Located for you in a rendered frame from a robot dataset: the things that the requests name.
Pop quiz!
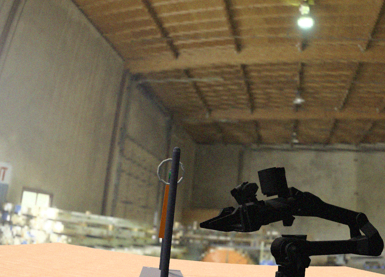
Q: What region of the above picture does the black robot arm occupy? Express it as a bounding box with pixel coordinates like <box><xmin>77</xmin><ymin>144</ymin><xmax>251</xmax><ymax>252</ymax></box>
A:
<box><xmin>230</xmin><ymin>167</ymin><xmax>384</xmax><ymax>277</ymax></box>

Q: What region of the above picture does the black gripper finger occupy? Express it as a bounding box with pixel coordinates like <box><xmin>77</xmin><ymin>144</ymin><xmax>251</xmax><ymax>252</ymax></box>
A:
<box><xmin>209</xmin><ymin>205</ymin><xmax>247</xmax><ymax>232</ymax></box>
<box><xmin>200</xmin><ymin>208</ymin><xmax>229</xmax><ymax>232</ymax></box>

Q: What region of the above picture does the orange bar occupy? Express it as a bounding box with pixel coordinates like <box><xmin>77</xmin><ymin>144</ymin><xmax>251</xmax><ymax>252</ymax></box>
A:
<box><xmin>157</xmin><ymin>159</ymin><xmax>185</xmax><ymax>238</ymax></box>

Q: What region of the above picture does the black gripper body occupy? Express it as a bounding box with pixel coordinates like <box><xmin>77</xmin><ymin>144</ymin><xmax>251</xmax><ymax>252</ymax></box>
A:
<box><xmin>224</xmin><ymin>201</ymin><xmax>272</xmax><ymax>232</ymax></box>

